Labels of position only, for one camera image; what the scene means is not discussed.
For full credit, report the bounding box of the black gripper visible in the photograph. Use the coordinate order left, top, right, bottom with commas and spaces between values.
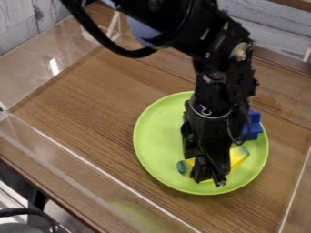
180, 99, 247, 187

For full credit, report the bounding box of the yellow toy banana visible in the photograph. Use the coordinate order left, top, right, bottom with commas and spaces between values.
176, 147, 249, 179

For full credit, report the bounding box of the green round plate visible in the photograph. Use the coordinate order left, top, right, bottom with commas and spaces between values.
132, 91, 269, 196

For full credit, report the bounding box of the black cable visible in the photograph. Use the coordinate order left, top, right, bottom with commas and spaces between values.
0, 208, 59, 233

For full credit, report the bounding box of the clear acrylic corner bracket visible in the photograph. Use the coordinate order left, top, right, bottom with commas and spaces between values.
81, 12, 121, 43

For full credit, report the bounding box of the clear acrylic enclosure wall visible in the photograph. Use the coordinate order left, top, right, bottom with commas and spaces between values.
0, 103, 199, 233

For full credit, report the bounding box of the blue plastic block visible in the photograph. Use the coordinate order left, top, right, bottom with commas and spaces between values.
240, 109, 264, 140

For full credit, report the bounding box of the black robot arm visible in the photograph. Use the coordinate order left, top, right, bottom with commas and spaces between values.
61, 0, 259, 187

